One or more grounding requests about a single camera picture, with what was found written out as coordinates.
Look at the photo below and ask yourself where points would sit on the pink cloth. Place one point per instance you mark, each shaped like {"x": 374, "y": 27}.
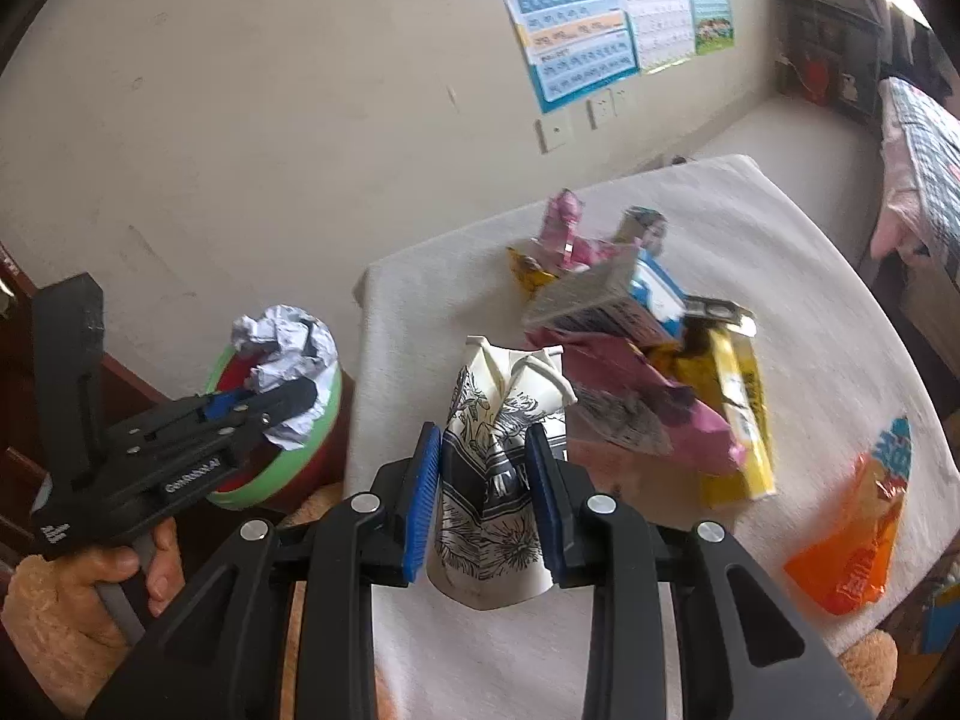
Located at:
{"x": 896, "y": 187}

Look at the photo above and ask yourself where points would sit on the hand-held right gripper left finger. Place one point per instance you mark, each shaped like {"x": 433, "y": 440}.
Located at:
{"x": 420, "y": 502}

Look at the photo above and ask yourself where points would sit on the white chart wall poster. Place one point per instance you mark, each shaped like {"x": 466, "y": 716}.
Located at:
{"x": 652, "y": 0}

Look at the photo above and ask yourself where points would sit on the orange snack wrapper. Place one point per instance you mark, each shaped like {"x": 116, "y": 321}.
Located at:
{"x": 847, "y": 570}

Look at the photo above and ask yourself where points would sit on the blue white milk carton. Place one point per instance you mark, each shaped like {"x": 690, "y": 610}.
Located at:
{"x": 592, "y": 300}

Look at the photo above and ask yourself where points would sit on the blue bordered wall poster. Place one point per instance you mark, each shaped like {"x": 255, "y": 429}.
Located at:
{"x": 570, "y": 37}

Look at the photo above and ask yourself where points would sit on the white paper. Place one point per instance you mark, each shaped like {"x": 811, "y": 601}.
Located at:
{"x": 281, "y": 337}

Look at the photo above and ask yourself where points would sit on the white tablecloth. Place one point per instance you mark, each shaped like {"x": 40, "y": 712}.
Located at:
{"x": 450, "y": 300}

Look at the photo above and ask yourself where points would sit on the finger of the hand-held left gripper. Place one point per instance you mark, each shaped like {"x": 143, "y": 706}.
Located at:
{"x": 219, "y": 405}
{"x": 285, "y": 401}

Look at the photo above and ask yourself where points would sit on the black storage rack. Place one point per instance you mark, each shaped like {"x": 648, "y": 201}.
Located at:
{"x": 825, "y": 37}

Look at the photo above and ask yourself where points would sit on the black white printed paper carton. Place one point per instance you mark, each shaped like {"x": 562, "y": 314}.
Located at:
{"x": 487, "y": 480}

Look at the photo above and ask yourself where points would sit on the white wall socket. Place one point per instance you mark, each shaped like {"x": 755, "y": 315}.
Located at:
{"x": 600, "y": 111}
{"x": 553, "y": 133}
{"x": 621, "y": 100}

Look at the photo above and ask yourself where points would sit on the dark hanging clothes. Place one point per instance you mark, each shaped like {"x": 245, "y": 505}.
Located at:
{"x": 922, "y": 45}

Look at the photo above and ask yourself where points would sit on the small yellow packet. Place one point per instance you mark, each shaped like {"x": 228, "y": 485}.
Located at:
{"x": 529, "y": 277}

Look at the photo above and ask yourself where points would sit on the crumpled dark brown box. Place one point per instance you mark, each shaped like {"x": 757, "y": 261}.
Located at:
{"x": 712, "y": 311}

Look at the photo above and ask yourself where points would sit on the person's peach fleece clothing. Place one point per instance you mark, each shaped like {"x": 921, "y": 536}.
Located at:
{"x": 319, "y": 510}

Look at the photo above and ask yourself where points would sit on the green rimmed red bin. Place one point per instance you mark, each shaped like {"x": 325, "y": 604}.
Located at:
{"x": 259, "y": 493}

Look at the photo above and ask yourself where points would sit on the large pink snack bag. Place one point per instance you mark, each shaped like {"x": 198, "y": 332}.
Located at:
{"x": 705, "y": 435}

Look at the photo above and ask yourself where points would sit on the silver blue foil wrapper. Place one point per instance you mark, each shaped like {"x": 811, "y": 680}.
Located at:
{"x": 645, "y": 225}

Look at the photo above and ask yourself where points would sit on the pink foil wrapper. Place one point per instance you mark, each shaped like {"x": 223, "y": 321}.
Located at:
{"x": 562, "y": 217}

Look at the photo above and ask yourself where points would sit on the person's left hand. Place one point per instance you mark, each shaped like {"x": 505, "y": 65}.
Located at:
{"x": 105, "y": 566}

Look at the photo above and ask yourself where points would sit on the long yellow snack packet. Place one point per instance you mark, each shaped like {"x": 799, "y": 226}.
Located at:
{"x": 739, "y": 420}

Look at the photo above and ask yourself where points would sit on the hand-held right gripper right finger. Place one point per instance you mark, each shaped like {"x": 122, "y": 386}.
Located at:
{"x": 544, "y": 510}

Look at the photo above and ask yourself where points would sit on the checked blanket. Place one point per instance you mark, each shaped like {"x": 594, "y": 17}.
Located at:
{"x": 934, "y": 142}

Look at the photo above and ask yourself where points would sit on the blue cardboard box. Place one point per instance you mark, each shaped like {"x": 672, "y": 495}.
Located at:
{"x": 941, "y": 619}

